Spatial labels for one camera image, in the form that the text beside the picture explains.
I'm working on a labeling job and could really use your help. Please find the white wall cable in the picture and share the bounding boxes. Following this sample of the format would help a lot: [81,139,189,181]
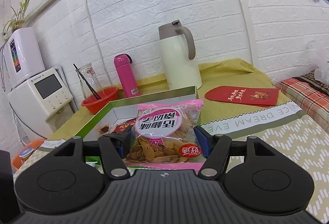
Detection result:
[80,0,113,86]

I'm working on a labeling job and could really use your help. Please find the plaid checkered blanket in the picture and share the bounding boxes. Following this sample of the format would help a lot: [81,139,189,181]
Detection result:
[276,71,329,133]

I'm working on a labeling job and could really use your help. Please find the stacked snack cups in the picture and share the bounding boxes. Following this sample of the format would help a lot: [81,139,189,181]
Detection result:
[18,146,34,163]

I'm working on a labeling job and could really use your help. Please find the cream thermos jug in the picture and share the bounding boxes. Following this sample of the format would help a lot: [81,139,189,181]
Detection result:
[158,20,202,90]

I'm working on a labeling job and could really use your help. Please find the orange plastic basin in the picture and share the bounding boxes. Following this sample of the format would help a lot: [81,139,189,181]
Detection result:
[11,139,45,172]

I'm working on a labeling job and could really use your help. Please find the white water purifier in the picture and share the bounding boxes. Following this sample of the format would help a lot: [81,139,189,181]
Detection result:
[3,27,45,89]

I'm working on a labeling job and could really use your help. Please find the clear plastic bag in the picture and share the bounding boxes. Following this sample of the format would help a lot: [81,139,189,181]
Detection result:
[315,68,329,85]

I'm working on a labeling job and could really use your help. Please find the potted green plant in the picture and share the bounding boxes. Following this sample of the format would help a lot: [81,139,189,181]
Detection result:
[2,0,31,41]

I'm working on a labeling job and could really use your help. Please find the green cardboard box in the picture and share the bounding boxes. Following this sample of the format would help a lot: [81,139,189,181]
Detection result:
[75,86,198,141]

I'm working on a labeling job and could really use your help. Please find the white water dispenser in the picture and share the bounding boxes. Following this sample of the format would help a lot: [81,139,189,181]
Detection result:
[7,67,74,141]

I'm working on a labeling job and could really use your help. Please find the red envelope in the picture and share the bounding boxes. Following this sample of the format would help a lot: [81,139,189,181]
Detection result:
[205,86,279,107]

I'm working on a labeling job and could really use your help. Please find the pink thermos bottle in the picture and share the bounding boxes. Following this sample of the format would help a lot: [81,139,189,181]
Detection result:
[114,53,140,98]

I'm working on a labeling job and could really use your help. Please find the red daily nuts pouch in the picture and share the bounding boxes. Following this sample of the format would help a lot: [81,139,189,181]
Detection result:
[112,118,136,133]

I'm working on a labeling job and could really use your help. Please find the red plastic basket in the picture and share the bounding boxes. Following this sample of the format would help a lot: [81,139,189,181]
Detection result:
[81,86,119,115]

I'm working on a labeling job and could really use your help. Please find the pink chips snack bag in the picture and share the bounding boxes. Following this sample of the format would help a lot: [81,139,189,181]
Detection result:
[124,99,205,166]

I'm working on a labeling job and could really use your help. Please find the clear glass carafe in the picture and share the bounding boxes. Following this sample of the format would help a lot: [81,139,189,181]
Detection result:
[76,63,106,100]

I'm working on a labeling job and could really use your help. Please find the yellow green tablecloth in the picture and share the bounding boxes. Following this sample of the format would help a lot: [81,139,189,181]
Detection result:
[50,58,273,140]

